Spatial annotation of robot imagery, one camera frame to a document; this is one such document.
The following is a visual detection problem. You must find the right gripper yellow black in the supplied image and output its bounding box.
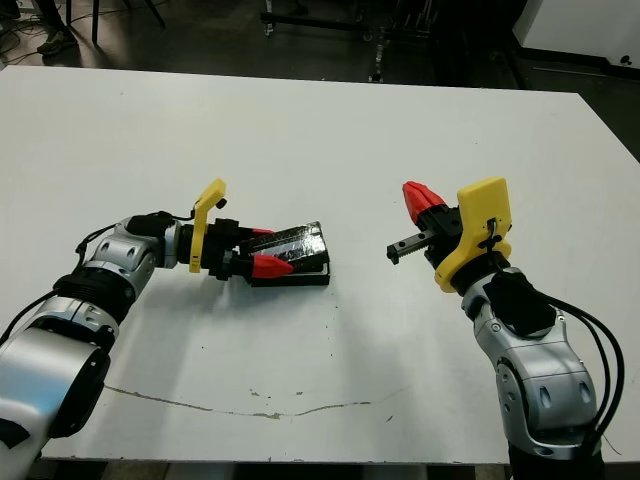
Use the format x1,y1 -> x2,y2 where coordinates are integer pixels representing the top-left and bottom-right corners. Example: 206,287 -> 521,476
385,176 -> 513,294

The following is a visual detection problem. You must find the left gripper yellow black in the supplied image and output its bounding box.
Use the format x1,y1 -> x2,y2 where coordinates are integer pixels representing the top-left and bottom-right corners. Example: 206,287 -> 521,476
188,178 -> 295,281

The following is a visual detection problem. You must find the glossy black box lid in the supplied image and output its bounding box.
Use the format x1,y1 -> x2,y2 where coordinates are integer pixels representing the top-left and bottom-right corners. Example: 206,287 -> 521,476
238,221 -> 331,275

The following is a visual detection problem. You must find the black box with white insert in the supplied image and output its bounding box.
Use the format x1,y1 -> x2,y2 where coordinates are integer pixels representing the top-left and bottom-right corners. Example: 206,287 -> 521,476
249,259 -> 332,288

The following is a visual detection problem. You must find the black metal stand pole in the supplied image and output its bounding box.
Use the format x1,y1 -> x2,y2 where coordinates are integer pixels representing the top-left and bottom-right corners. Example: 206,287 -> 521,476
368,29 -> 391,84

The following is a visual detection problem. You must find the white cabinet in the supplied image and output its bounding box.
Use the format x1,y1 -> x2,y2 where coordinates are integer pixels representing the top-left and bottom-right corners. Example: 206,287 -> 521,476
512,0 -> 640,66

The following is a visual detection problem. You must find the olive sneaker shoe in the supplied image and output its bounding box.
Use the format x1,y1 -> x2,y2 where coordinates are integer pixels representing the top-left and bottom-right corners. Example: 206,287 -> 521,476
37,29 -> 79,55

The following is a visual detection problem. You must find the dark trouser leg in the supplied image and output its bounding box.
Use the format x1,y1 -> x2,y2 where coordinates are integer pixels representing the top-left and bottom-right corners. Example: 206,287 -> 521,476
38,0 -> 69,35

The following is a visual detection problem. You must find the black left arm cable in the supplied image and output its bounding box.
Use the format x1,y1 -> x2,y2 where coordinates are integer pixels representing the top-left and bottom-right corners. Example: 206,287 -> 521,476
0,210 -> 199,346

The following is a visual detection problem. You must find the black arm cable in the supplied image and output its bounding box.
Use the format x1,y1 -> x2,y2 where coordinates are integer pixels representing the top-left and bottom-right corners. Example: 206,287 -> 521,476
542,294 -> 626,451
0,210 -> 199,346

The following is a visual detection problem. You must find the black wheeled cart frame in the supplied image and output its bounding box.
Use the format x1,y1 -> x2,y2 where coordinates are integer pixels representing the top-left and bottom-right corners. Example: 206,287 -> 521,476
259,0 -> 441,39

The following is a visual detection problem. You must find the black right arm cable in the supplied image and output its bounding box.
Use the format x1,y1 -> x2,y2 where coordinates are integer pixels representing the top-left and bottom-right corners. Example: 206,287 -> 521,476
542,294 -> 626,451

